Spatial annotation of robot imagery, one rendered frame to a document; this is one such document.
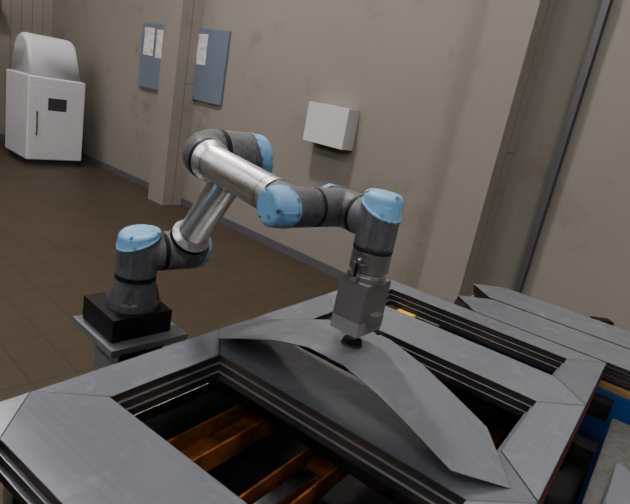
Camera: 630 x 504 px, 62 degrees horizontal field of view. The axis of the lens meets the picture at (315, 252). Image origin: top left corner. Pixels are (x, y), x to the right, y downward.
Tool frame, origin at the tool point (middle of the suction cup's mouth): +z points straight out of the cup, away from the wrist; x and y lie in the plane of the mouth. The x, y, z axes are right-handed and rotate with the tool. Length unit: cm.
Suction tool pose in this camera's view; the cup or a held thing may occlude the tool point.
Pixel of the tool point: (350, 348)
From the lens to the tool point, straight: 106.4
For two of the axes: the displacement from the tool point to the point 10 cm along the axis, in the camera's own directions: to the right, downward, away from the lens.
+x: -7.6, -3.2, 5.7
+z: -1.8, 9.4, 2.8
